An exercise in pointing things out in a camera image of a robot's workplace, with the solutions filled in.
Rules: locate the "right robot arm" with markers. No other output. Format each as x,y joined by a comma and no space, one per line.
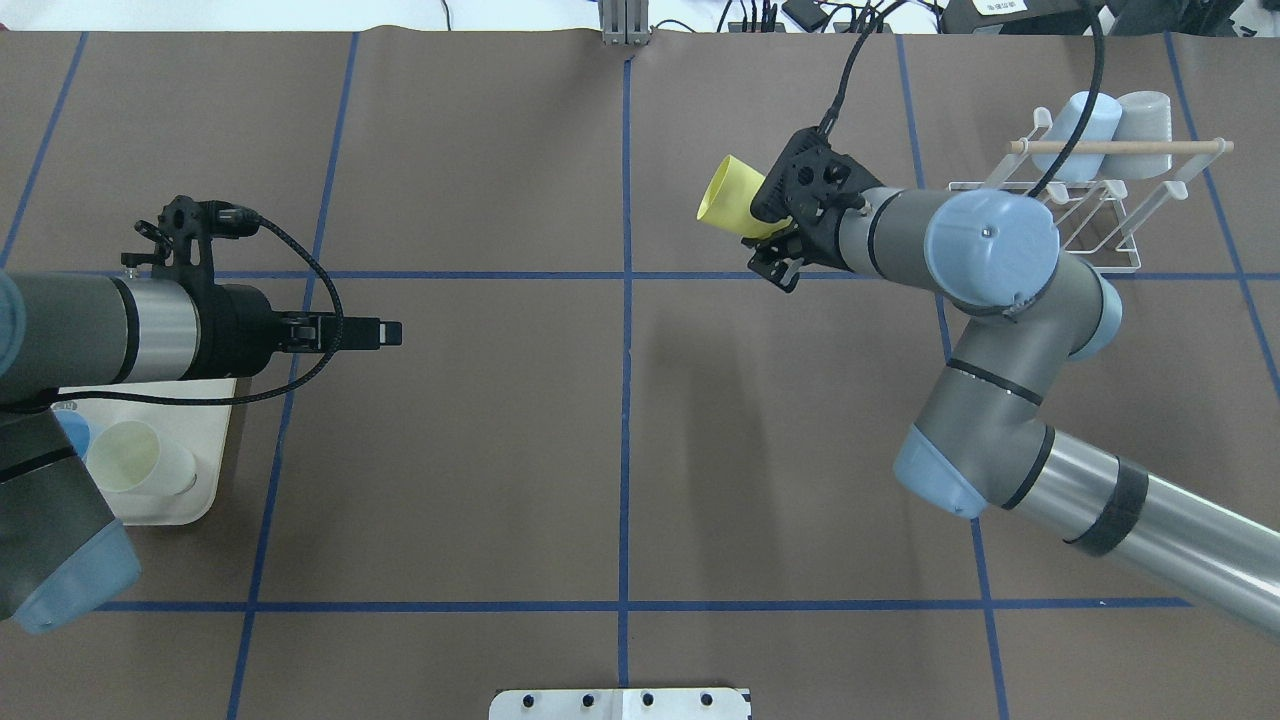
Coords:
978,441

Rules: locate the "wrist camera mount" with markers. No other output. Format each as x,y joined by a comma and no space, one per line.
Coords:
181,239
807,178

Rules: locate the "white wire cup rack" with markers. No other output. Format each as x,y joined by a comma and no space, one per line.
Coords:
1096,220

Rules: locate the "cream plastic tray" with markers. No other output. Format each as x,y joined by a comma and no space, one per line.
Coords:
202,429

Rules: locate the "yellow plastic cup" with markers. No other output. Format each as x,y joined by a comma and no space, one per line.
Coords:
726,204

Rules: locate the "cream plastic cup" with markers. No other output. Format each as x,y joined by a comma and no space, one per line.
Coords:
133,458

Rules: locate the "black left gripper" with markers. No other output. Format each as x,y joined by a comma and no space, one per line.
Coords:
238,329

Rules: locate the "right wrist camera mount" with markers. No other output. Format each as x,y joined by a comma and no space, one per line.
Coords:
807,178

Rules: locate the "grey plastic cup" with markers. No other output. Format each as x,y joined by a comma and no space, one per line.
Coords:
1147,117

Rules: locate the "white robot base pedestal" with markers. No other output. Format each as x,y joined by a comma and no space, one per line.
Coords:
623,703

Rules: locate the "light blue plastic cup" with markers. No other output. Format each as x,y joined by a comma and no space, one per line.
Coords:
1101,126

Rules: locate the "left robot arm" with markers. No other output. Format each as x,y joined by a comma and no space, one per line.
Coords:
65,552

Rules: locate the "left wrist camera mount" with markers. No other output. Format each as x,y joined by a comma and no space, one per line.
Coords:
181,239

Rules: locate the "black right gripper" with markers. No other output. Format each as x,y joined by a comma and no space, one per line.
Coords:
823,243

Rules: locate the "aluminium frame post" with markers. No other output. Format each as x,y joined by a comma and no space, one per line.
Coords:
624,22

